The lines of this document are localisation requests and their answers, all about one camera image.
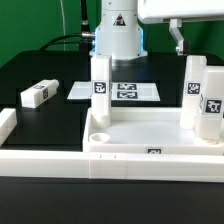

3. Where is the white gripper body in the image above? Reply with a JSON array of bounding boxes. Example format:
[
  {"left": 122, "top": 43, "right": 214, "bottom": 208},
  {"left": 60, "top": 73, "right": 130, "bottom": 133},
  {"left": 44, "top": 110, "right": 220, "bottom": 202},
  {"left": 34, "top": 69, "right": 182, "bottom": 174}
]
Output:
[{"left": 138, "top": 0, "right": 224, "bottom": 24}]

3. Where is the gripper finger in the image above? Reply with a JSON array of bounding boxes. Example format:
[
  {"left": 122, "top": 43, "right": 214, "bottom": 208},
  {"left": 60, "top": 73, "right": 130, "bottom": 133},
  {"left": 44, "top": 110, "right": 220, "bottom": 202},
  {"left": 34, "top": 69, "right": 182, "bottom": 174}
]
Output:
[{"left": 169, "top": 19, "right": 190, "bottom": 56}]

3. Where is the white desk top tray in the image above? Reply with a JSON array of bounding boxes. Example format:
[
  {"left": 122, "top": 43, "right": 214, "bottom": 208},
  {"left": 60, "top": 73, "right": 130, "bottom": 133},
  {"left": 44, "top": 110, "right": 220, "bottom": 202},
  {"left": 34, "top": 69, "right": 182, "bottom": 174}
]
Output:
[{"left": 83, "top": 107, "right": 224, "bottom": 156}]

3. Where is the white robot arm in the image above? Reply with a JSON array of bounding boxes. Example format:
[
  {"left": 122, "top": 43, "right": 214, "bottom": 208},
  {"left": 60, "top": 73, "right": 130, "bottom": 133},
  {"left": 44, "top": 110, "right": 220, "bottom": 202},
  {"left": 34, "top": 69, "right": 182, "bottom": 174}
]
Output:
[{"left": 90, "top": 0, "right": 224, "bottom": 61}]

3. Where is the marker sheet with tags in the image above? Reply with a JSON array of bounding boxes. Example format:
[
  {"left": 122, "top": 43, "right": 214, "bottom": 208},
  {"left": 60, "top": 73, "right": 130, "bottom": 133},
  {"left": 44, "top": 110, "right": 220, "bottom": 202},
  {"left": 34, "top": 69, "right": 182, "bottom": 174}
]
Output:
[{"left": 67, "top": 81, "right": 160, "bottom": 102}]

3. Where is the black cable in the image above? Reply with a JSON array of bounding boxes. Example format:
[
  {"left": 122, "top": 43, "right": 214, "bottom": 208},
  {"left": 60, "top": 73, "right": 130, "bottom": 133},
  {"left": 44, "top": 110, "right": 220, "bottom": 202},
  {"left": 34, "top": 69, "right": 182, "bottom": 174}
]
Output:
[{"left": 39, "top": 0, "right": 98, "bottom": 52}]

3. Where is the white thin cable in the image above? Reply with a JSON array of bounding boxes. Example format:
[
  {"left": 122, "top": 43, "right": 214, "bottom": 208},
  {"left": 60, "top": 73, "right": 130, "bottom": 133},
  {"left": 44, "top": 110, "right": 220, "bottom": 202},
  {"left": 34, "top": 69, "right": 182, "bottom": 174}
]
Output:
[{"left": 59, "top": 0, "right": 67, "bottom": 52}]

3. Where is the white U-shaped fence frame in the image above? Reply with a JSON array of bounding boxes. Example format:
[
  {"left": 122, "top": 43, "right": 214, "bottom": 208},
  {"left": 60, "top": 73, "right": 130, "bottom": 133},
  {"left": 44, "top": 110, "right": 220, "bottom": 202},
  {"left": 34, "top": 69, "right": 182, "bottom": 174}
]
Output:
[{"left": 0, "top": 107, "right": 224, "bottom": 184}]

